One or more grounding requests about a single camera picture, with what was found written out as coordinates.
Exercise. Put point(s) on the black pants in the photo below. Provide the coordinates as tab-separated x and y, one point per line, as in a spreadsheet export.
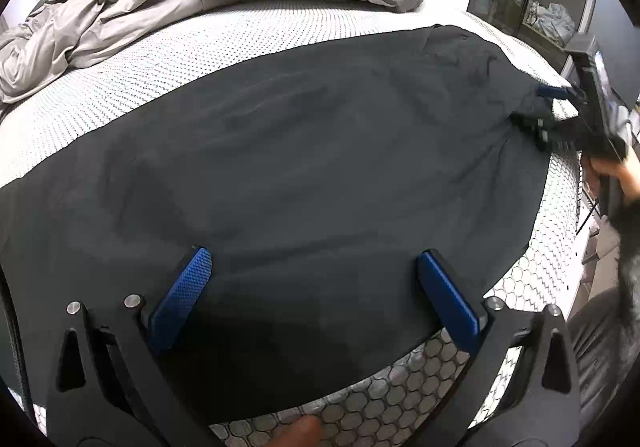
315	177

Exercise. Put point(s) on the person's left hand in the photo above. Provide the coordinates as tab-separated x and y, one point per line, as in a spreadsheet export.
305	432

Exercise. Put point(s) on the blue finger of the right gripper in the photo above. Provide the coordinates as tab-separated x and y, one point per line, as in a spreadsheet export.
555	92
535	129

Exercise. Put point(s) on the white mesh mattress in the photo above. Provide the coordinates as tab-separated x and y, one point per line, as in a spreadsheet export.
382	410

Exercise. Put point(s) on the light grey crumpled sheet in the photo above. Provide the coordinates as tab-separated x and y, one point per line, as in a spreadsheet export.
73	34

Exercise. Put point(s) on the person's right hand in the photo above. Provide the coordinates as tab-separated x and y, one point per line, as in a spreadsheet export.
626	172

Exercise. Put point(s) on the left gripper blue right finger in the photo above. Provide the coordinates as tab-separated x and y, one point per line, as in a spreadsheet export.
540	406

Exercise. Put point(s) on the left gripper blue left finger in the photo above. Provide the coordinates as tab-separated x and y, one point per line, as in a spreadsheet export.
106	388

